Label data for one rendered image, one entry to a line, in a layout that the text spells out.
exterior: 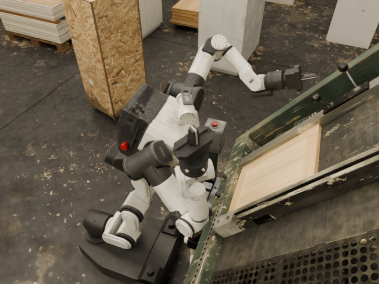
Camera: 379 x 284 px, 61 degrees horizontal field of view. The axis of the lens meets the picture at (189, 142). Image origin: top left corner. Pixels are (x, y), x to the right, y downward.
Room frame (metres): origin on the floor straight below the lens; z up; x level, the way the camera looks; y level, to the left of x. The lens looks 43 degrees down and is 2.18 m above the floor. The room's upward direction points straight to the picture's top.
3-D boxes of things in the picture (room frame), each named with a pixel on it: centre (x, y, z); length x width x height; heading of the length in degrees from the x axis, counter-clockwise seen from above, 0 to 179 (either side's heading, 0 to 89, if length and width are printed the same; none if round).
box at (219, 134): (1.47, -0.15, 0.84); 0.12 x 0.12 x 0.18; 70
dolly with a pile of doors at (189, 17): (5.04, -0.04, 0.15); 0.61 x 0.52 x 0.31; 155
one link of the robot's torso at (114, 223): (1.16, 0.44, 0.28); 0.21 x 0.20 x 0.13; 71
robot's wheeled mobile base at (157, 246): (1.15, 0.41, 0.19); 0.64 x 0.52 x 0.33; 71
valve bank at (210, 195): (1.03, -0.07, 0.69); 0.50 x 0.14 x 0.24; 160
